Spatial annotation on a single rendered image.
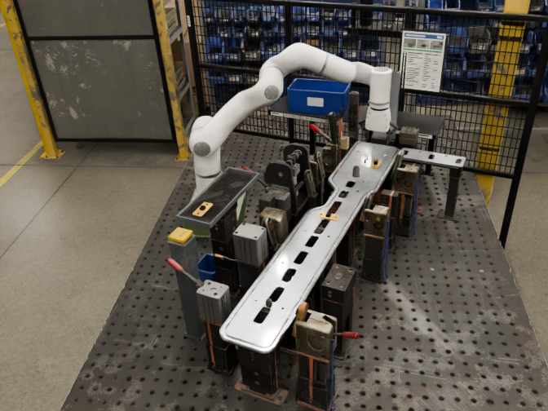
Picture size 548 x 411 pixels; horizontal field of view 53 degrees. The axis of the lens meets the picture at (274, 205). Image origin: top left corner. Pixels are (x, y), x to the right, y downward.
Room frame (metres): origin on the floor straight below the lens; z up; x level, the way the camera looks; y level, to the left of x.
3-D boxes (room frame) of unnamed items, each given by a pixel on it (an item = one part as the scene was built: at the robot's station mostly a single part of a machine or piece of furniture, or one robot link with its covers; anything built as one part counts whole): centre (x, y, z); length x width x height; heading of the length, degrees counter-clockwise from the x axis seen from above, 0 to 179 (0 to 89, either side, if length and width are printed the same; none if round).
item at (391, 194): (1.91, -0.49, 0.84); 0.11 x 0.08 x 0.29; 63
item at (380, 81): (2.14, -0.47, 1.37); 0.09 x 0.08 x 0.13; 0
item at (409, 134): (2.34, -0.66, 0.88); 0.08 x 0.08 x 0.36; 63
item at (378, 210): (1.72, -0.39, 0.87); 0.12 x 0.09 x 0.35; 63
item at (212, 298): (1.30, 0.21, 0.88); 0.11 x 0.10 x 0.36; 63
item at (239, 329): (1.72, -0.21, 1.00); 1.38 x 0.22 x 0.02; 153
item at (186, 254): (1.46, 0.31, 0.92); 0.08 x 0.08 x 0.44; 63
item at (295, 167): (1.93, -0.07, 0.94); 0.18 x 0.13 x 0.49; 153
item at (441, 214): (2.12, -0.83, 0.84); 0.11 x 0.06 x 0.29; 63
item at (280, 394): (1.18, 0.08, 0.84); 0.18 x 0.06 x 0.29; 63
